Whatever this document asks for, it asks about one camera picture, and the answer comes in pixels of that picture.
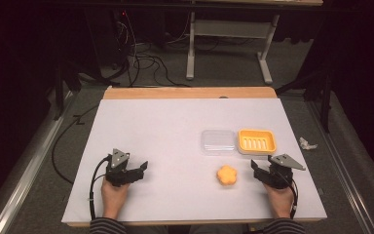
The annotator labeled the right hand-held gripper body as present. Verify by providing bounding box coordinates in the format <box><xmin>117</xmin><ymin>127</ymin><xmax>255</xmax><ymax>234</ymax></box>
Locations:
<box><xmin>254</xmin><ymin>153</ymin><xmax>307</xmax><ymax>190</ymax></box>

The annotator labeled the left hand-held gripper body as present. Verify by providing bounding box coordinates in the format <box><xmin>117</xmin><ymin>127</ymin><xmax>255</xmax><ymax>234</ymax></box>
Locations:
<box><xmin>104</xmin><ymin>147</ymin><xmax>144</xmax><ymax>188</ymax></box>

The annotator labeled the yellow soap dish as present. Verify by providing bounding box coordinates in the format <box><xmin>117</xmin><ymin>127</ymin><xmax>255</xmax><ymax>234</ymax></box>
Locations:
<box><xmin>237</xmin><ymin>128</ymin><xmax>278</xmax><ymax>160</ymax></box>

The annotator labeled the orange flower-shaped soap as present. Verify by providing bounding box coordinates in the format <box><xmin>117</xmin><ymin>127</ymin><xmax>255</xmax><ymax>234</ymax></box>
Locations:
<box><xmin>215</xmin><ymin>164</ymin><xmax>239</xmax><ymax>187</ymax></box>

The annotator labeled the person's left hand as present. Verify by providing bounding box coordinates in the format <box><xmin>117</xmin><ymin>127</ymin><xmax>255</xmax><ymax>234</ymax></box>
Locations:
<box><xmin>100</xmin><ymin>176</ymin><xmax>131</xmax><ymax>220</ymax></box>

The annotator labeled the person's right hand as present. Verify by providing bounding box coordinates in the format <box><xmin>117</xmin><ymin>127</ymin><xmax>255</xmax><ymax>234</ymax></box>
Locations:
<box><xmin>262</xmin><ymin>180</ymin><xmax>295</xmax><ymax>219</ymax></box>

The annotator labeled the white table mat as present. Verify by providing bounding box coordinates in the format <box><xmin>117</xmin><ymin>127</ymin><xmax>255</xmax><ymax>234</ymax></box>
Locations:
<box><xmin>60</xmin><ymin>97</ymin><xmax>328</xmax><ymax>226</ymax></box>

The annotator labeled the crumpled white paper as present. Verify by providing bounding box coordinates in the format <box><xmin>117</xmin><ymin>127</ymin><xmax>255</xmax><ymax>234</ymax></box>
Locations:
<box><xmin>298</xmin><ymin>136</ymin><xmax>319</xmax><ymax>151</ymax></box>

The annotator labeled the clear plastic lid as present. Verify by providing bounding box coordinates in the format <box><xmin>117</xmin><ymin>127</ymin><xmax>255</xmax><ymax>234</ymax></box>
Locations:
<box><xmin>200</xmin><ymin>129</ymin><xmax>237</xmax><ymax>157</ymax></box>

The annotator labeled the black metal stand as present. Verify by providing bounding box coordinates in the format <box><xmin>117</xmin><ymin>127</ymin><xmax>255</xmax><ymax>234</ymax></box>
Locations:
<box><xmin>275</xmin><ymin>61</ymin><xmax>336</xmax><ymax>135</ymax></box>
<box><xmin>52</xmin><ymin>48</ymin><xmax>82</xmax><ymax>122</ymax></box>

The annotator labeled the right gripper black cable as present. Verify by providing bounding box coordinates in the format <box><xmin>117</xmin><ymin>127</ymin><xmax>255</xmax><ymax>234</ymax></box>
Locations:
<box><xmin>281</xmin><ymin>172</ymin><xmax>300</xmax><ymax>219</ymax></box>

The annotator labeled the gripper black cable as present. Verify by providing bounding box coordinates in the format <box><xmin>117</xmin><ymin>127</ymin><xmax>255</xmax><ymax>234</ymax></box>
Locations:
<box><xmin>89</xmin><ymin>155</ymin><xmax>112</xmax><ymax>222</ymax></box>
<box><xmin>281</xmin><ymin>172</ymin><xmax>300</xmax><ymax>219</ymax></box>

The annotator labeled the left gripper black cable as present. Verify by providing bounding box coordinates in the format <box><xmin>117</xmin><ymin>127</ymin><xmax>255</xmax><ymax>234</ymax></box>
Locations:
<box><xmin>89</xmin><ymin>155</ymin><xmax>112</xmax><ymax>222</ymax></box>

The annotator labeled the silver metal floor rail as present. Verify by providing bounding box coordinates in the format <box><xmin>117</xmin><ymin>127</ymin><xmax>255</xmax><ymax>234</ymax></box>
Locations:
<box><xmin>0</xmin><ymin>90</ymin><xmax>76</xmax><ymax>234</ymax></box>
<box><xmin>306</xmin><ymin>99</ymin><xmax>374</xmax><ymax>234</ymax></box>

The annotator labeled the black floor cable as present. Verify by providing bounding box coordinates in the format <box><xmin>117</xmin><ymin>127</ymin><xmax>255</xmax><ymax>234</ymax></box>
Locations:
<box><xmin>51</xmin><ymin>104</ymin><xmax>99</xmax><ymax>185</ymax></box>

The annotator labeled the tangle of black cables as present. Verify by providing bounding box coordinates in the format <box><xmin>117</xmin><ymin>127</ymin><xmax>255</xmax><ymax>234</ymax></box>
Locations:
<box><xmin>110</xmin><ymin>11</ymin><xmax>193</xmax><ymax>89</ymax></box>

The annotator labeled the white metal desk frame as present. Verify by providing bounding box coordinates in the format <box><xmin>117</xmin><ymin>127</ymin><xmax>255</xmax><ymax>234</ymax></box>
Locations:
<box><xmin>185</xmin><ymin>9</ymin><xmax>281</xmax><ymax>86</ymax></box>

